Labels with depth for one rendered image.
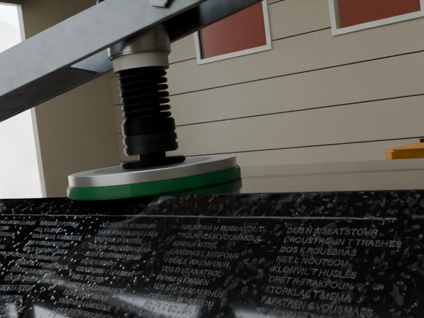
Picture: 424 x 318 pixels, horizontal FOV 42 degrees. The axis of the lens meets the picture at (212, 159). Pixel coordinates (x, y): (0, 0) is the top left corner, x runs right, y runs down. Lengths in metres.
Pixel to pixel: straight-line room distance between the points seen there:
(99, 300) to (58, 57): 0.29
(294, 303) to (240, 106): 7.69
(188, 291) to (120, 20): 0.33
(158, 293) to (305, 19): 7.15
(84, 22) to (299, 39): 6.97
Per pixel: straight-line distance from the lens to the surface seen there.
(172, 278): 0.51
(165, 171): 0.60
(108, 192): 0.61
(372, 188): 0.47
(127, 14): 0.66
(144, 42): 0.68
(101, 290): 0.57
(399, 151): 1.22
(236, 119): 8.15
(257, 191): 0.52
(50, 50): 0.70
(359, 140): 7.23
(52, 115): 9.10
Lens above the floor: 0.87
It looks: 3 degrees down
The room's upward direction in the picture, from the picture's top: 7 degrees counter-clockwise
